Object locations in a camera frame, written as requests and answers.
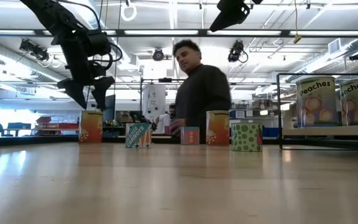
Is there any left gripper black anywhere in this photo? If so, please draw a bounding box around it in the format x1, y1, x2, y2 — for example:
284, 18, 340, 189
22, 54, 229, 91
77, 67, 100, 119
57, 34, 116, 111

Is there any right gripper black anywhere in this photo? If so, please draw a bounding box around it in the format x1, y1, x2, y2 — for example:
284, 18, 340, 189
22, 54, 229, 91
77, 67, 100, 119
209, 0, 264, 33

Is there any tall orange label can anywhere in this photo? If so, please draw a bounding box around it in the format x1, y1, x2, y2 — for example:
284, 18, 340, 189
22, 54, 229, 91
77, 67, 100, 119
78, 110, 104, 144
206, 110, 231, 147

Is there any short sliced carrots can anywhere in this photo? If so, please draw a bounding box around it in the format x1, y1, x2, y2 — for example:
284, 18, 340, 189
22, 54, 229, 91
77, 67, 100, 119
125, 123, 152, 149

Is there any small pink label can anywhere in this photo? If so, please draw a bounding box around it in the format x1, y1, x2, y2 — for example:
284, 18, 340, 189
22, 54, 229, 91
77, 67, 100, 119
180, 126, 200, 146

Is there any short green dotted can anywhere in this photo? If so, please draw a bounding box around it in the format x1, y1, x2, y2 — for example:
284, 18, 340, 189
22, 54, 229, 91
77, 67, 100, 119
231, 122, 264, 152

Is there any dark monitor screen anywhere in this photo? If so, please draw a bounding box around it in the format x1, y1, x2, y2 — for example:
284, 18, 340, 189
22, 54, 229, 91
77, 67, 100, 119
103, 94, 117, 122

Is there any red cart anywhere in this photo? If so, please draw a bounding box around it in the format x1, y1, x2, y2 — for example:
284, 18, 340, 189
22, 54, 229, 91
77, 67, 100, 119
35, 115, 80, 136

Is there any white cabinet machine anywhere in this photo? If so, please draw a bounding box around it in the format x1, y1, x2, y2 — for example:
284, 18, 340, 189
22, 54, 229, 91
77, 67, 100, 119
142, 83, 167, 124

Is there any person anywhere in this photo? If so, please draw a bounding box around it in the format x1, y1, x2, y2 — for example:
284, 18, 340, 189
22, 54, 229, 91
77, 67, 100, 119
168, 39, 232, 144

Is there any round black hanging device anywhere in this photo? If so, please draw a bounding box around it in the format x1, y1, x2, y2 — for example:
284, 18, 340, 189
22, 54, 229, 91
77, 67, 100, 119
152, 47, 165, 62

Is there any blue storage bin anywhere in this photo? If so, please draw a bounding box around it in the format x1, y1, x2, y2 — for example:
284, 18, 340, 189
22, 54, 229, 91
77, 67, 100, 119
228, 109, 247, 119
262, 126, 279, 138

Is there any ceiling air vent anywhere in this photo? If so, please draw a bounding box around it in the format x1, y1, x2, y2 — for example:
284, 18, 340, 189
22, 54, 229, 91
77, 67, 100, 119
328, 38, 342, 55

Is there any black hanging camera device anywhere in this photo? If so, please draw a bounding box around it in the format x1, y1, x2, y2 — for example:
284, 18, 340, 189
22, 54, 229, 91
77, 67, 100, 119
19, 38, 50, 62
227, 40, 249, 64

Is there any yellow hanging cord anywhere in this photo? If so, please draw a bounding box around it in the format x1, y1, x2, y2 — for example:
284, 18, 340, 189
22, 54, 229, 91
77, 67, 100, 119
293, 0, 303, 45

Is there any white hanging ring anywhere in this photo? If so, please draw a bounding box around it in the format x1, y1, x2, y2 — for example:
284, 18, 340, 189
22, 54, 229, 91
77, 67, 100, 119
120, 1, 138, 22

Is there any wooden shelf with black frame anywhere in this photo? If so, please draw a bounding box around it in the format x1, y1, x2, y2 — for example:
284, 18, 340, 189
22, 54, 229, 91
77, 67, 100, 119
276, 73, 358, 151

